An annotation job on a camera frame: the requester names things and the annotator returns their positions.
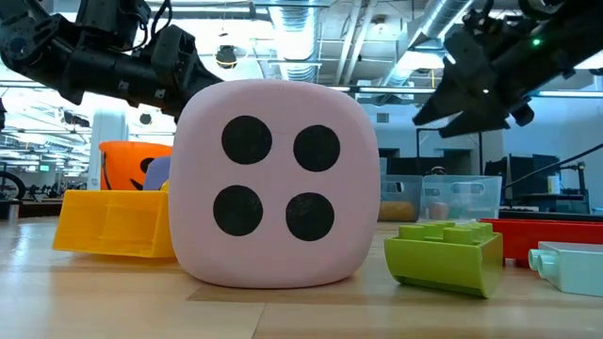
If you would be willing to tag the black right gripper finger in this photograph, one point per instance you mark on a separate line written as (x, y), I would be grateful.
(480, 124)
(461, 101)

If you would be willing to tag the brown toy brick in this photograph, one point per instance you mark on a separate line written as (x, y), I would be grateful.
(439, 212)

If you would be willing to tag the purple foam die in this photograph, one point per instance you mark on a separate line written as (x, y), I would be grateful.
(158, 174)

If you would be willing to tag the small yellow block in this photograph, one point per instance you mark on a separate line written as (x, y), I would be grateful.
(398, 212)

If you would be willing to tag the red toy brick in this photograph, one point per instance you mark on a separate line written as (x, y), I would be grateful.
(542, 235)

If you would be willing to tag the lime green toy brick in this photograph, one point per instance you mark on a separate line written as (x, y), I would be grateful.
(443, 268)

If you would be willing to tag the pink foam die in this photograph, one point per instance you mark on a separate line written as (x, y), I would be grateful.
(278, 254)

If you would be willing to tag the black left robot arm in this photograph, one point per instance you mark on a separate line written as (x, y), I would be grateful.
(94, 70)

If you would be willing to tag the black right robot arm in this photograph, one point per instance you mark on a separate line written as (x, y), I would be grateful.
(565, 52)

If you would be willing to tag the black ceiling dome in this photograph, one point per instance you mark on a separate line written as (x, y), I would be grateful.
(226, 57)

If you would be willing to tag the black computer monitor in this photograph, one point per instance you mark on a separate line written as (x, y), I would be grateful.
(518, 174)

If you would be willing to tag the person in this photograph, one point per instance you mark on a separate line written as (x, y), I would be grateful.
(438, 171)

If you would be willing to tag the small round black fixture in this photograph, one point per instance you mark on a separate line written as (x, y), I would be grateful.
(145, 118)

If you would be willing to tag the clear plastic bin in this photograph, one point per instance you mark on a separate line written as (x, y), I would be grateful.
(471, 207)

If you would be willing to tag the white bottle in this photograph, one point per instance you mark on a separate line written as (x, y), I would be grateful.
(554, 184)

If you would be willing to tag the white pillar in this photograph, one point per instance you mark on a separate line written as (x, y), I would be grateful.
(108, 132)

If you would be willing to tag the dark grey translucent bin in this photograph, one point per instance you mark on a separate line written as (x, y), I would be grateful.
(400, 188)

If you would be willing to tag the orange pumpkin bucket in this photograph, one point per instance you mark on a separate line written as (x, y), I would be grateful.
(120, 165)

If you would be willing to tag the black desk stand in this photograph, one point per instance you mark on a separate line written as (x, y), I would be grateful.
(581, 188)

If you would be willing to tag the light cyan toy brick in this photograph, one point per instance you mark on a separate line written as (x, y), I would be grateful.
(575, 268)

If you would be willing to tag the light yellow hollow brick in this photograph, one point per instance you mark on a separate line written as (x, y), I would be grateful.
(113, 221)

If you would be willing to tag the bicycle wheel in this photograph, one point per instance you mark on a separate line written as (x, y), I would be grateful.
(23, 187)

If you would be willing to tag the metal cup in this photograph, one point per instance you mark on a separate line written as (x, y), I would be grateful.
(13, 211)

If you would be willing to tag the slanted silver ventilation duct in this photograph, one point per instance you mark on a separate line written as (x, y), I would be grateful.
(424, 33)

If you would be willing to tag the black aluminium table frame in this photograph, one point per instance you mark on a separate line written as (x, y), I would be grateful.
(551, 215)

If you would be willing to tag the wide silver ventilation duct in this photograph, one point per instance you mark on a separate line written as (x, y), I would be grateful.
(297, 37)

